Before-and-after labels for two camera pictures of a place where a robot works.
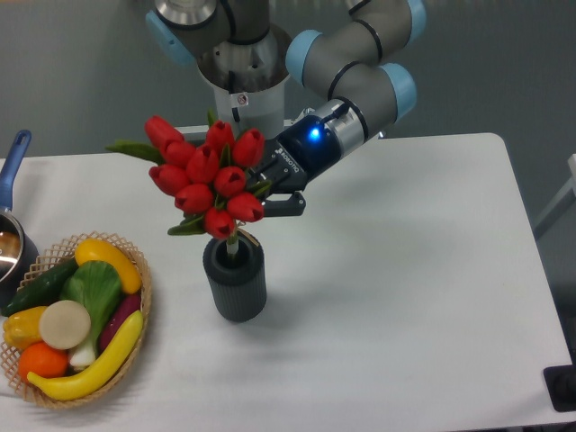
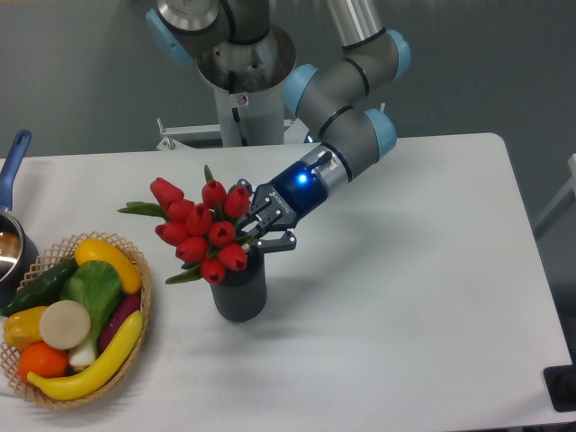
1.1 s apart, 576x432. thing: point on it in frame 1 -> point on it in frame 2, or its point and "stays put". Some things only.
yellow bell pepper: (22, 328) stays put
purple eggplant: (126, 305) stays put
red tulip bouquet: (210, 176) -> (203, 232)
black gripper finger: (294, 206) -> (286, 241)
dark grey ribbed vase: (238, 282) stays put
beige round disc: (65, 325) stays put
